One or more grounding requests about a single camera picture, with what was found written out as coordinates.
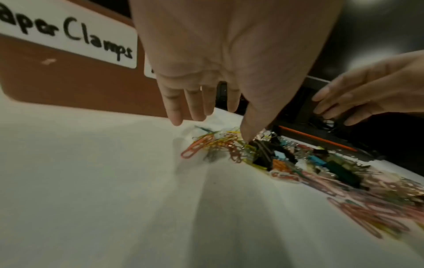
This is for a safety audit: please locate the person's left hand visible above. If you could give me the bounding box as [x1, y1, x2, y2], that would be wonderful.
[129, 0, 344, 147]

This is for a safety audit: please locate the person's right hand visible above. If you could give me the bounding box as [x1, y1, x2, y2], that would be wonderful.
[311, 49, 424, 126]

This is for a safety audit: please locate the pile of colorful paper clips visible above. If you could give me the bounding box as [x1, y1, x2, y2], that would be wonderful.
[180, 125, 424, 240]

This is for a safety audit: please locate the pile of mixed coloured clips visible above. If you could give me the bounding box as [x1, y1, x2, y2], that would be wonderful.
[246, 136, 372, 190]

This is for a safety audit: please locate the orange divided sorting box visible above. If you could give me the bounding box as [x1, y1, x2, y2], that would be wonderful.
[0, 0, 244, 119]

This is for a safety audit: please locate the black laptop with orange stripe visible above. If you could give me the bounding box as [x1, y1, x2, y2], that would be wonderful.
[271, 75, 424, 170]

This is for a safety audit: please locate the wide black computer monitor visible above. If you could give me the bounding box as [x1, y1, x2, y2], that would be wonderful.
[306, 0, 424, 87]

